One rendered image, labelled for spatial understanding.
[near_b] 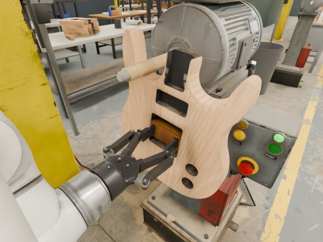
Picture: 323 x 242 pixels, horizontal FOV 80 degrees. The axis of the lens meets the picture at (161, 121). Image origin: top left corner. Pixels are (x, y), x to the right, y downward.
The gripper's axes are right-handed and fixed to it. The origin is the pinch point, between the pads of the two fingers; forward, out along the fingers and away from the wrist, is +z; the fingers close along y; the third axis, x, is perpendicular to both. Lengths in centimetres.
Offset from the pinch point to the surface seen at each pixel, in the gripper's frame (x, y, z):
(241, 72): 4, 1, 50
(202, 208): -67, 13, 31
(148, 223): -108, -14, 20
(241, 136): 0.4, 15.8, 15.3
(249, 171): -7.6, 21.9, 13.3
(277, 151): 1.5, 24.9, 15.3
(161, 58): 16.8, -8.5, 7.0
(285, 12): -31, -98, 734
